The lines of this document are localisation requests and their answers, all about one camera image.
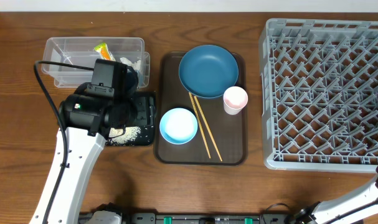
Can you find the rice leftovers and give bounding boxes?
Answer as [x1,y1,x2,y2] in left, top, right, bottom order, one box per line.
[107,126,141,146]

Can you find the white tissue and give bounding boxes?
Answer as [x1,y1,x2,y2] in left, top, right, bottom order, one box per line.
[120,57,141,71]

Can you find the light blue bowl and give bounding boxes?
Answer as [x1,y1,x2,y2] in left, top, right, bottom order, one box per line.
[159,108,198,145]

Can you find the green orange snack wrapper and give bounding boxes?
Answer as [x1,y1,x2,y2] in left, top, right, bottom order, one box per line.
[94,42,115,61]

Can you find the white cup pink inside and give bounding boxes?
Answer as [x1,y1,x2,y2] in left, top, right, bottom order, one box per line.
[223,86,248,115]

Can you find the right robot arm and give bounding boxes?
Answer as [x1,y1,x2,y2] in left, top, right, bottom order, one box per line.
[285,166,378,223]

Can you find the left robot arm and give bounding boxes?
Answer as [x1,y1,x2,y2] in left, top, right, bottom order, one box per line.
[31,82,155,223]

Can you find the black food waste tray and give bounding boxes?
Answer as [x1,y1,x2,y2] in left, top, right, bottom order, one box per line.
[120,91,156,146]

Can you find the clear plastic waste bin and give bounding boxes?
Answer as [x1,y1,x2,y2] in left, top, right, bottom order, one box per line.
[42,37,150,88]

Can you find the grey dishwasher rack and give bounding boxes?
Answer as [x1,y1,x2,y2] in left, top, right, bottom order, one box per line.
[259,18,378,173]

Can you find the wooden chopstick right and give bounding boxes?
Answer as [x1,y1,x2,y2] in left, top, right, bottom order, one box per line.
[193,96,223,162]

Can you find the wooden chopstick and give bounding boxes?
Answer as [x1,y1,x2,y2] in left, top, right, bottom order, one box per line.
[193,96,223,162]
[189,92,211,159]

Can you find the wooden chopstick left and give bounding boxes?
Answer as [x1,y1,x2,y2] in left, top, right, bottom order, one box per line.
[189,92,211,159]

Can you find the dark blue plate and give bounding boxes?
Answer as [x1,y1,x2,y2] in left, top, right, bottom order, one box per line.
[179,45,239,99]

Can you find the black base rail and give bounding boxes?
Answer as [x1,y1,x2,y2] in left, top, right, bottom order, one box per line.
[78,203,289,224]

